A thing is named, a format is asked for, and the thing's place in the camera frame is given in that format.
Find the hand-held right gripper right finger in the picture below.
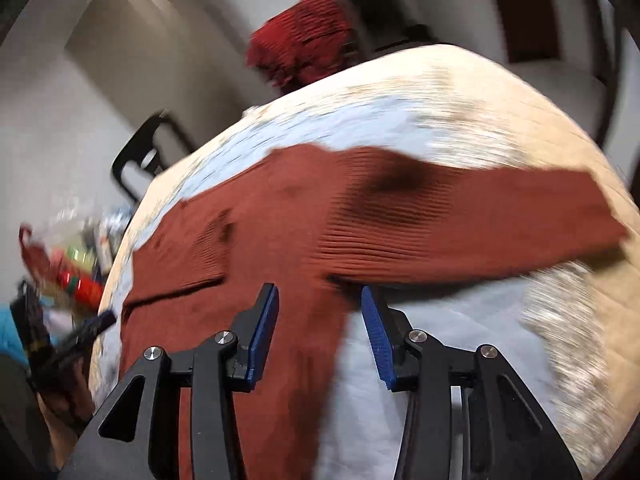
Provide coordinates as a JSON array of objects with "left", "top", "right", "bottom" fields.
[{"left": 360, "top": 285, "right": 583, "bottom": 480}]

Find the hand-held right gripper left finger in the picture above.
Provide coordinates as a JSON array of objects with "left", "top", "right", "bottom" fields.
[{"left": 57, "top": 282, "right": 280, "bottom": 480}]

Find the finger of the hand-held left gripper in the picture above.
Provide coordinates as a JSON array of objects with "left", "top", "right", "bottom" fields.
[{"left": 62, "top": 309, "right": 117, "bottom": 356}]

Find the rust brown knit sweater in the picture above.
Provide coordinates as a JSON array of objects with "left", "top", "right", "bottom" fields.
[{"left": 117, "top": 142, "right": 631, "bottom": 480}]

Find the person's left forearm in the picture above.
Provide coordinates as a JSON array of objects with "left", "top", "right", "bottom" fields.
[{"left": 37, "top": 385, "right": 96, "bottom": 468}]

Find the turquoise water bottle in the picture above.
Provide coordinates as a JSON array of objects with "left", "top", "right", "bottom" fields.
[{"left": 0, "top": 307, "right": 27, "bottom": 363}]

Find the red and green bottle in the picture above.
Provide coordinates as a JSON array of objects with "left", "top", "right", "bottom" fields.
[{"left": 56, "top": 267, "right": 107, "bottom": 313}]

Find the light blue quilted blanket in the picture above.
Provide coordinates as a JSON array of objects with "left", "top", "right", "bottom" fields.
[{"left": 90, "top": 95, "right": 556, "bottom": 480}]

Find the dark red bag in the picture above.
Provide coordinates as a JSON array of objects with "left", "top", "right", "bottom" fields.
[{"left": 19, "top": 225, "right": 53, "bottom": 288}]

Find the clear plastic bag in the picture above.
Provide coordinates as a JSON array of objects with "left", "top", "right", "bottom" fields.
[{"left": 47, "top": 197, "right": 103, "bottom": 243}]

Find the black chair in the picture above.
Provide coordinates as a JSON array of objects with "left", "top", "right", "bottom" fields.
[{"left": 110, "top": 110, "right": 198, "bottom": 206}]

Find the red striped cloth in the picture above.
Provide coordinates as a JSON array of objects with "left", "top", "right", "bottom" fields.
[{"left": 245, "top": 0, "right": 362, "bottom": 96}]

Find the beige fringed table cover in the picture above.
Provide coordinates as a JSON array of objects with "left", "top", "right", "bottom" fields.
[{"left": 87, "top": 42, "right": 637, "bottom": 480}]

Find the beige door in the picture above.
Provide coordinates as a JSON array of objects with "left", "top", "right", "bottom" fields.
[{"left": 64, "top": 0, "right": 263, "bottom": 113}]

